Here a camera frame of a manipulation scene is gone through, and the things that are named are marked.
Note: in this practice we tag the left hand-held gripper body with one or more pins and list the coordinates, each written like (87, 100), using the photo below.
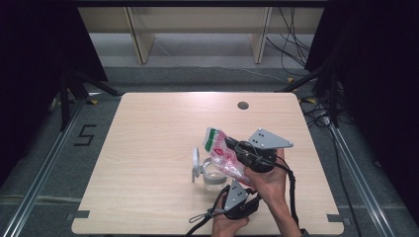
(235, 196)

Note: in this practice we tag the aluminium floor rail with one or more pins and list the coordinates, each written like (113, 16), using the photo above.
(359, 177)
(39, 177)

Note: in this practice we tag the dark curtain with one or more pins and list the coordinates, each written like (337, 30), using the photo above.
(378, 82)
(33, 65)

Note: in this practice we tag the person's right hand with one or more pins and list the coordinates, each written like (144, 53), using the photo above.
(271, 186)

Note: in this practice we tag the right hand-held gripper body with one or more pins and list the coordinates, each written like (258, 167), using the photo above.
(268, 141)

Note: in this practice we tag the clear jar with grey lid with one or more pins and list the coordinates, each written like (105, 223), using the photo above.
(214, 179)

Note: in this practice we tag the black metal stand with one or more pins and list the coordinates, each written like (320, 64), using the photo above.
(334, 98)
(65, 98)

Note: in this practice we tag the light wooden shelf unit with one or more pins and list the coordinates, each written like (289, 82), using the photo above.
(142, 42)

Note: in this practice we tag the person's left hand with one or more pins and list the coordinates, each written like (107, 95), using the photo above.
(225, 227)

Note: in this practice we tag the black table edge bracket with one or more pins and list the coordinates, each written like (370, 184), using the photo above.
(80, 214)
(334, 218)

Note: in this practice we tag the pink and white plastic bag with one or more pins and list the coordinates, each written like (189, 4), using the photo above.
(224, 158)

